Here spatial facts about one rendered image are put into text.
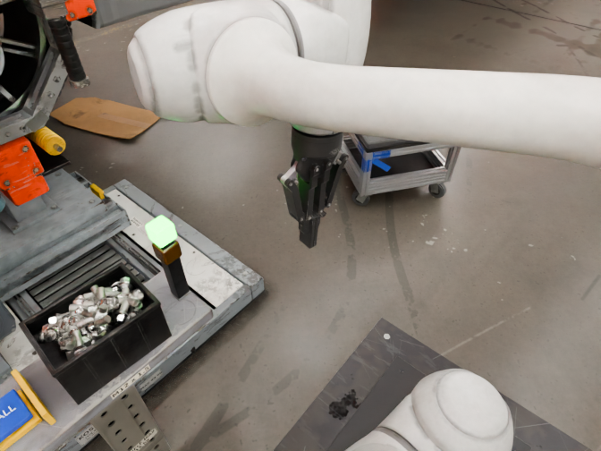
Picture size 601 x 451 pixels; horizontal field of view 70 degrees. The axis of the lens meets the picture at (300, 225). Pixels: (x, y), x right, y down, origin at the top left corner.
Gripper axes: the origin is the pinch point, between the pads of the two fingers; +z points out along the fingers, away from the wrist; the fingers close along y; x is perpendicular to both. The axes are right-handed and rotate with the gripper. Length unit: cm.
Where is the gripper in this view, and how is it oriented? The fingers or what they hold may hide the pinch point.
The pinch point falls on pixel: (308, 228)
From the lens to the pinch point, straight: 74.6
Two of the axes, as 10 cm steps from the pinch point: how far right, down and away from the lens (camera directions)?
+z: -0.5, 7.4, 6.7
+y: 7.6, -4.1, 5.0
